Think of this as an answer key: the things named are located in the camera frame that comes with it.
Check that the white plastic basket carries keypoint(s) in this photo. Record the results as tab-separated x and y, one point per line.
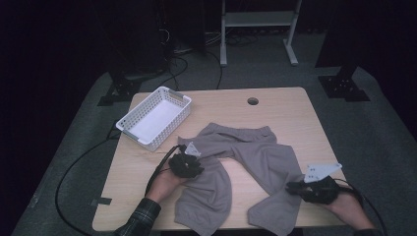
154	121

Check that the grey pants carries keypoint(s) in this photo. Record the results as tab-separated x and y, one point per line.
259	154

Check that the person's right hand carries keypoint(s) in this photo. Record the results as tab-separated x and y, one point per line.
349	209

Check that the white metal stand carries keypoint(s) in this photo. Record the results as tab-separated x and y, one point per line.
257	19

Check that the person's left hand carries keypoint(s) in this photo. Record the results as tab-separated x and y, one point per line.
164	187

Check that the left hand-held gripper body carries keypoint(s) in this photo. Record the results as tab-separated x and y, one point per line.
183	165

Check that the grey tape strip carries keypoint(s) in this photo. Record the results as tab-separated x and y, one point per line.
101	201

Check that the black stand base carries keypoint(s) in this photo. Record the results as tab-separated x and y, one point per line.
342	87
119	90

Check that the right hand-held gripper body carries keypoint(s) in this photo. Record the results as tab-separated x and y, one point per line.
319	190

